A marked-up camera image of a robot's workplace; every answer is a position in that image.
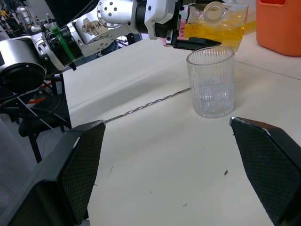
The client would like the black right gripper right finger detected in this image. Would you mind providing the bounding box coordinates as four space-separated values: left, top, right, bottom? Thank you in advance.
229 116 301 226

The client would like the long twisted metal spoon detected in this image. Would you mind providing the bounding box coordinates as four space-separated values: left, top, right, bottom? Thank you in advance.
103 87 191 123

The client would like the silver robot body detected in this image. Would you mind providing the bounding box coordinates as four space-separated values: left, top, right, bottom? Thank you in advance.
15 5 52 34

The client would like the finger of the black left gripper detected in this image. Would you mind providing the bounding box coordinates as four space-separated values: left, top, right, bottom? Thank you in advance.
182 0 226 7
175 39 222 51

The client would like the black chair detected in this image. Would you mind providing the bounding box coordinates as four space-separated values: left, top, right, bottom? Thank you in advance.
0 74 72 163

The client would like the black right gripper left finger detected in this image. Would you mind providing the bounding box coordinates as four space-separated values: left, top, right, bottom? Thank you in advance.
0 120 106 226

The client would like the ribbed clear drinking glass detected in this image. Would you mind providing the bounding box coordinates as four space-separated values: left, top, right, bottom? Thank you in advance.
186 46 236 119

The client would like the square glass bottle yellow liquid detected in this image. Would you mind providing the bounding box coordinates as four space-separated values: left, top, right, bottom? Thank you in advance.
182 1 257 56

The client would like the orange juice bottle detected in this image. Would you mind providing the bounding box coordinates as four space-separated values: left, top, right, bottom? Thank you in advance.
255 0 301 57

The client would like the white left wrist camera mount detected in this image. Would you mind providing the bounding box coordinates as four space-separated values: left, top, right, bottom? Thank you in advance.
143 0 183 40

